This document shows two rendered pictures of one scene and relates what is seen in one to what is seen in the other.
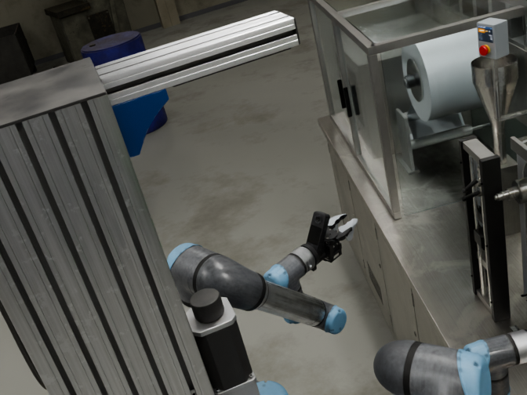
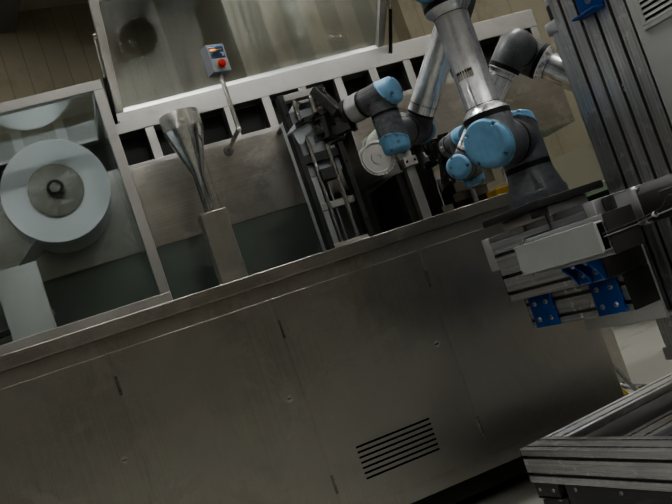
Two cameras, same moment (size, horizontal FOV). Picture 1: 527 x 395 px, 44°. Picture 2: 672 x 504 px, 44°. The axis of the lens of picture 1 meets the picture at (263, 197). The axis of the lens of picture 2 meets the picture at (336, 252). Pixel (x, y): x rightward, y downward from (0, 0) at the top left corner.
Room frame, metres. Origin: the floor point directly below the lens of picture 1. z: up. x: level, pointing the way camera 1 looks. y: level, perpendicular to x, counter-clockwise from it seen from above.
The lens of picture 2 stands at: (2.36, 1.99, 0.74)
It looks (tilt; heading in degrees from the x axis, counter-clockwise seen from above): 3 degrees up; 254
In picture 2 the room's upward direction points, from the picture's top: 19 degrees counter-clockwise
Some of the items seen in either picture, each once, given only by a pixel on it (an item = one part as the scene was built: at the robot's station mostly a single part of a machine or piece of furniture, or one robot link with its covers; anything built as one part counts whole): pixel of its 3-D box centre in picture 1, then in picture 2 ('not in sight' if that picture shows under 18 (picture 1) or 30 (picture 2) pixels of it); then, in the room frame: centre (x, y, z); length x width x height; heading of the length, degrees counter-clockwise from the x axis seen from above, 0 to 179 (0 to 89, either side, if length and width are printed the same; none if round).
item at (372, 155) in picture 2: not in sight; (367, 165); (1.34, -0.83, 1.18); 0.26 x 0.12 x 0.12; 90
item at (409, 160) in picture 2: not in sight; (414, 181); (1.26, -0.66, 1.05); 0.06 x 0.05 x 0.31; 90
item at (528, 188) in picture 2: not in sight; (533, 182); (1.28, 0.12, 0.87); 0.15 x 0.15 x 0.10
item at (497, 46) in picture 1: (490, 39); (216, 59); (1.77, -0.73, 1.66); 0.07 x 0.07 x 0.10; 19
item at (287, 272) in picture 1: (284, 275); (379, 97); (1.55, 0.00, 1.21); 0.11 x 0.08 x 0.09; 128
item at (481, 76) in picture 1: (494, 69); (181, 122); (1.94, -0.81, 1.50); 0.14 x 0.14 x 0.06
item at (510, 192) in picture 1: (506, 194); not in sight; (1.47, -0.62, 1.34); 0.06 x 0.03 x 0.03; 90
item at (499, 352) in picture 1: (489, 356); (460, 140); (1.16, -0.43, 1.11); 0.11 x 0.08 x 0.09; 90
